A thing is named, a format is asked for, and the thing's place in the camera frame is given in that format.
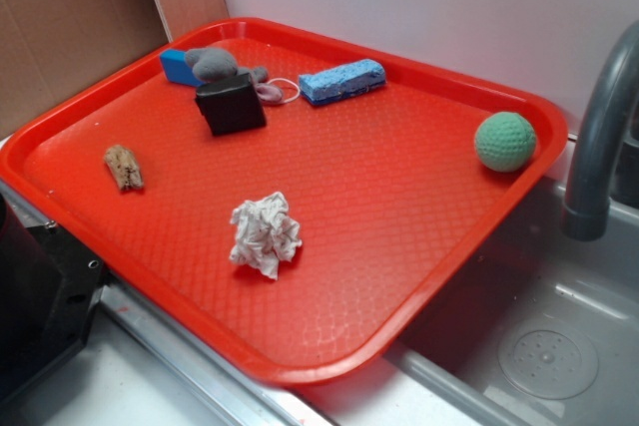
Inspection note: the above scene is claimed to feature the crumpled white paper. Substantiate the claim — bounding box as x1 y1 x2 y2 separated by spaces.
229 192 303 280

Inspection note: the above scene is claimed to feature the brown cardboard panel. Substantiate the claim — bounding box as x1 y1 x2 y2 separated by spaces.
1 0 228 137

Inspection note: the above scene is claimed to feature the white string loop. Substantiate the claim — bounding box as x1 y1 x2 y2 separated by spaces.
264 77 302 104

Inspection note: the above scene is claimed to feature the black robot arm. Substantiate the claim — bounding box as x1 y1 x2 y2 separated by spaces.
1 200 107 405

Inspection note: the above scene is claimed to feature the grey plush mouse toy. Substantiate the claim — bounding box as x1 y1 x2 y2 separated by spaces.
185 47 284 105

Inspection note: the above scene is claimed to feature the black square box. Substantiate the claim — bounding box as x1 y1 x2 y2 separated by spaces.
195 74 267 137

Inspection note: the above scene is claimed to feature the red plastic tray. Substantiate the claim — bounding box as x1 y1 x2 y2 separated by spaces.
1 18 568 386

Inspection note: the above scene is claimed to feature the brown wood piece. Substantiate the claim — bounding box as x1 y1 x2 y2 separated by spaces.
103 145 145 192

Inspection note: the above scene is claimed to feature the blue sponge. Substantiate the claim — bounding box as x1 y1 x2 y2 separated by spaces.
299 59 386 106

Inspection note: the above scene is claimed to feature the blue foam block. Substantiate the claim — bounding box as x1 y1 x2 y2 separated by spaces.
159 49 204 87

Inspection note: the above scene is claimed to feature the grey faucet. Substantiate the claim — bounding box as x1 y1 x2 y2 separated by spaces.
561 23 638 241

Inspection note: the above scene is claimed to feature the grey plastic sink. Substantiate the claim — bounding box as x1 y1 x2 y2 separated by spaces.
298 156 638 425

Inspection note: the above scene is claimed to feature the green dimpled ball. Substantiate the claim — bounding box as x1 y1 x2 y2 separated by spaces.
474 112 537 173

